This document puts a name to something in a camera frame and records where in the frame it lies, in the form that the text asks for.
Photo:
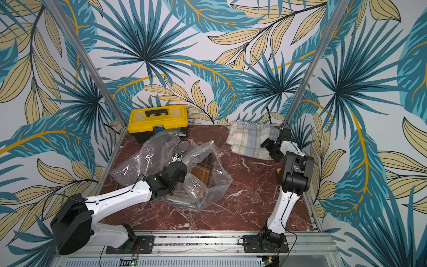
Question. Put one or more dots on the beige plaid blanket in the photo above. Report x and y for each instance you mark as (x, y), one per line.
(245, 138)

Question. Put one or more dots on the aluminium front rail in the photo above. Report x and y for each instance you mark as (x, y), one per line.
(211, 249)

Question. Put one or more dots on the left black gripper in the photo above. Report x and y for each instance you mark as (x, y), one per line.
(183, 177)

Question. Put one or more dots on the left aluminium frame post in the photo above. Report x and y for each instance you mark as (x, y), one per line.
(66, 25)

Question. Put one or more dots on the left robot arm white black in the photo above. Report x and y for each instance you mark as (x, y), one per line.
(77, 224)

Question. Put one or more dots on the yellow black toolbox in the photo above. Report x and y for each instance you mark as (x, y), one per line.
(144, 123)

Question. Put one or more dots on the clear plastic vacuum bag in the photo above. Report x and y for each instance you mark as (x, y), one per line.
(166, 147)

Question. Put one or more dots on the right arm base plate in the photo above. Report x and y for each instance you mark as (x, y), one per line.
(265, 243)

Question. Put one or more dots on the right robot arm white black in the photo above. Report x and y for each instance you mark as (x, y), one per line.
(294, 178)

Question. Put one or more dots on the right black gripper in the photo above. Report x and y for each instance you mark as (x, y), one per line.
(273, 147)

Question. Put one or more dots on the right aluminium frame post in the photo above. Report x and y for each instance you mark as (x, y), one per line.
(318, 53)

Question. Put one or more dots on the aluminium frame post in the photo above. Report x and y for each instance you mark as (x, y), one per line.
(66, 25)
(318, 53)

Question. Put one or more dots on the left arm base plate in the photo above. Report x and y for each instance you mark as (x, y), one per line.
(138, 245)

